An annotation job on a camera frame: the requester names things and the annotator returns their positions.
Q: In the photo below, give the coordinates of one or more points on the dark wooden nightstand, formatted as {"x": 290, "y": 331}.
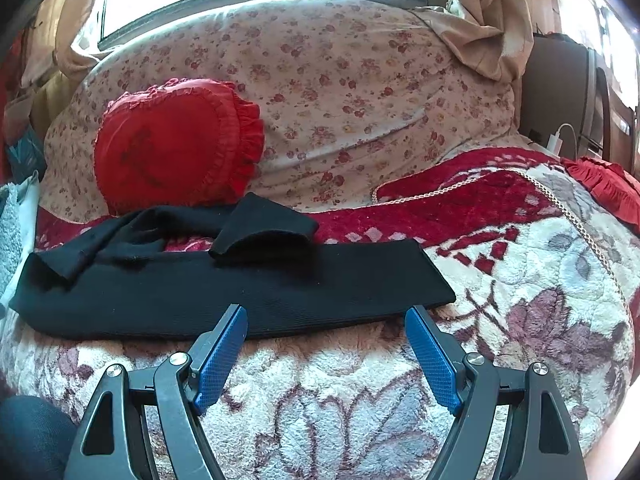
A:
{"x": 566, "y": 82}

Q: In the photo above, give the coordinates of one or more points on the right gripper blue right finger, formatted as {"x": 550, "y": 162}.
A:
{"x": 439, "y": 356}

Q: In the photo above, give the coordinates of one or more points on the white charger with cable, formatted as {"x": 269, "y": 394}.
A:
{"x": 564, "y": 142}

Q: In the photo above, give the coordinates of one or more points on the beige curtain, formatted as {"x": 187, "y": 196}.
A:
{"x": 493, "y": 37}

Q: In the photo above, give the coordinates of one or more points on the floral beige quilt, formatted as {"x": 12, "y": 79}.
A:
{"x": 352, "y": 94}

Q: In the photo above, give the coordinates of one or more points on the red heart ruffled pillow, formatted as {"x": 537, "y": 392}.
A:
{"x": 187, "y": 142}

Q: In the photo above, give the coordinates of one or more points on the black knit pants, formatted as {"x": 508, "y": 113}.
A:
{"x": 171, "y": 272}

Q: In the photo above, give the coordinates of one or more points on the light teal fleece garment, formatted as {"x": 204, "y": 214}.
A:
{"x": 19, "y": 207}

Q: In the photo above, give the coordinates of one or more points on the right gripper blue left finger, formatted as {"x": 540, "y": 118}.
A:
{"x": 213, "y": 355}

